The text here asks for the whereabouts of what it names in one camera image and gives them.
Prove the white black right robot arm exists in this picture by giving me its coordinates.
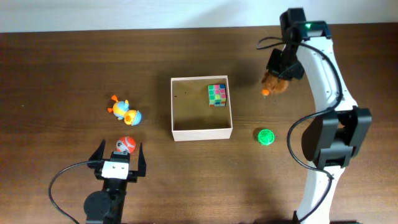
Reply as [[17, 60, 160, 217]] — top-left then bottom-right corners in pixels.
[[263, 8, 372, 223]]

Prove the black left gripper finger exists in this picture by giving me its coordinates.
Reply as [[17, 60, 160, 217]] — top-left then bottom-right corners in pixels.
[[88, 139, 106, 161], [137, 142, 147, 177]]

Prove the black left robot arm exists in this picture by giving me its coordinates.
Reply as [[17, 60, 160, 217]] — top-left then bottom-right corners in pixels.
[[84, 141, 146, 223]]

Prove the green lattice ball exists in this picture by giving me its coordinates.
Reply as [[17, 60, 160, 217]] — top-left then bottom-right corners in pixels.
[[257, 129, 275, 146]]

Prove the colourful puzzle cube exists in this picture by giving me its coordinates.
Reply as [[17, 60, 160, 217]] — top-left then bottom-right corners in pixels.
[[208, 84, 227, 107]]

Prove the pink cardboard box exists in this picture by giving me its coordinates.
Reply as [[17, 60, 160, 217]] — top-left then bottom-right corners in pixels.
[[170, 75, 233, 141]]

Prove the red white ball toy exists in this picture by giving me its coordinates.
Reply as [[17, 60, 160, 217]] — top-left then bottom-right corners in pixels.
[[116, 136, 136, 154]]

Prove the brown plush chicken toy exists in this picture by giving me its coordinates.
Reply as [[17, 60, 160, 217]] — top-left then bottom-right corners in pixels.
[[261, 72, 289, 97]]

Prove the orange blue duck toy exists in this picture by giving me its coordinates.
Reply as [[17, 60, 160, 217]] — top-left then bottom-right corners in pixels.
[[107, 95, 142, 126]]

